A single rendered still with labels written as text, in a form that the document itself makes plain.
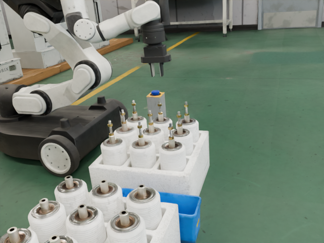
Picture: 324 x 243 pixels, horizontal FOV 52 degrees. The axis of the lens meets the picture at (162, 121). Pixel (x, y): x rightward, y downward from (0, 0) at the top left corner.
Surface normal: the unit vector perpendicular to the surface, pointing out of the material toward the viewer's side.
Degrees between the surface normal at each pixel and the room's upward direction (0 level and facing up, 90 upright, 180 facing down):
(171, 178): 90
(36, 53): 90
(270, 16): 90
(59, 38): 112
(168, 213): 0
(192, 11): 90
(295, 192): 0
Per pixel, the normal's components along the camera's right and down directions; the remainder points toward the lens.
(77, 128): 0.61, -0.61
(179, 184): -0.30, 0.38
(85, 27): 0.00, 0.23
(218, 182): -0.08, -0.92
